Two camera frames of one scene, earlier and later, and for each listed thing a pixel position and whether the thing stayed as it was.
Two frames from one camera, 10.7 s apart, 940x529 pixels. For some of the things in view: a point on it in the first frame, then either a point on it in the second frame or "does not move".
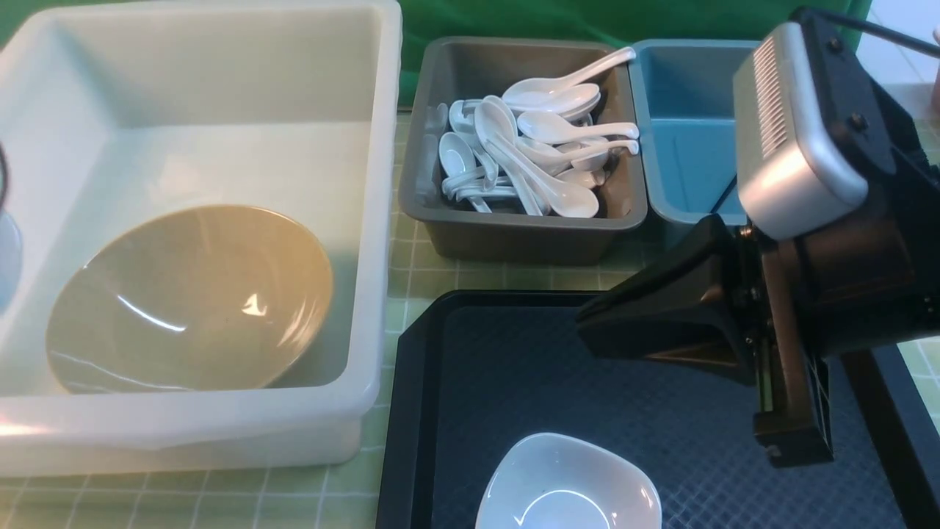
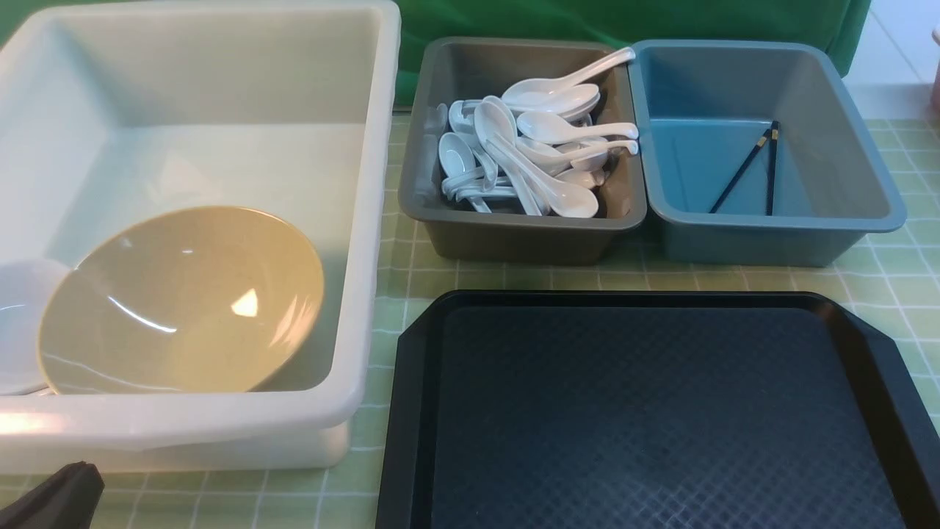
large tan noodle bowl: [185, 300] does not move
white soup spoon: [568, 200] does not move
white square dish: [12, 261] → [26, 288]
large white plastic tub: [197, 258] does not move
